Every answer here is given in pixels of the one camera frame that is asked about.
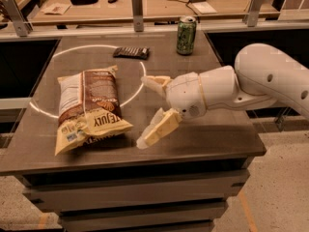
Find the left metal bracket post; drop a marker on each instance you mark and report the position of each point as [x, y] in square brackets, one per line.
[21, 25]

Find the brown chip bag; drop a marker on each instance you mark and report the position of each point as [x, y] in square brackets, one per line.
[89, 109]

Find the small black device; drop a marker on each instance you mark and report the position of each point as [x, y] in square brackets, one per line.
[112, 1]

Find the black object on desk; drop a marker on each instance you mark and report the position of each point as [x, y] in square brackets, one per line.
[83, 2]

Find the white paper on desk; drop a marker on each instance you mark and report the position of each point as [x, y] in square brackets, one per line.
[204, 8]

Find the green soda can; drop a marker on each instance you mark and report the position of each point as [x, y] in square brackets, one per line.
[186, 35]

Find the tan paper packet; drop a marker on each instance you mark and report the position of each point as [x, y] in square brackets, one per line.
[56, 9]

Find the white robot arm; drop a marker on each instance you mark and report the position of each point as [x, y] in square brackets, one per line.
[261, 77]

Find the right metal bracket post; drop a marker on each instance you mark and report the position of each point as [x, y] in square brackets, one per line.
[252, 14]

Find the metal bracket post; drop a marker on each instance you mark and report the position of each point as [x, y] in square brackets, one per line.
[137, 11]
[21, 25]
[252, 14]

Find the middle metal bracket post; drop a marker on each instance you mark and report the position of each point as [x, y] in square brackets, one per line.
[137, 11]

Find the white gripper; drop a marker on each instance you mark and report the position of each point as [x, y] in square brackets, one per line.
[183, 93]

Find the dark rxbar chocolate bar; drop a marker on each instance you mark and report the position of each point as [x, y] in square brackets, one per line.
[132, 52]

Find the grey drawer cabinet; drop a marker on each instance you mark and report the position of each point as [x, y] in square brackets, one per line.
[176, 197]

